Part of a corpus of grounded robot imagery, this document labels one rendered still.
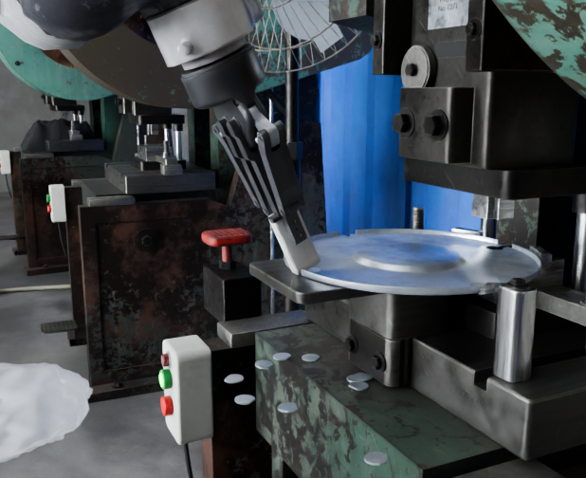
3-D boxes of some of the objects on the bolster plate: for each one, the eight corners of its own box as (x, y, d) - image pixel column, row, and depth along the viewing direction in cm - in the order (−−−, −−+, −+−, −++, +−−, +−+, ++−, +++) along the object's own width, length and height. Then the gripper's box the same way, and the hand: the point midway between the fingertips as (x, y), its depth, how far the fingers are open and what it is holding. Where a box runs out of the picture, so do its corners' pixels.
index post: (510, 384, 64) (518, 284, 62) (488, 373, 66) (495, 277, 64) (533, 379, 65) (541, 281, 63) (511, 368, 68) (518, 273, 66)
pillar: (580, 299, 80) (592, 178, 77) (565, 294, 82) (576, 176, 79) (594, 296, 81) (605, 177, 78) (579, 291, 83) (590, 175, 80)
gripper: (159, 73, 69) (252, 270, 78) (204, 71, 58) (306, 303, 67) (223, 43, 71) (306, 238, 80) (277, 35, 60) (367, 263, 69)
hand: (294, 239), depth 72 cm, fingers closed
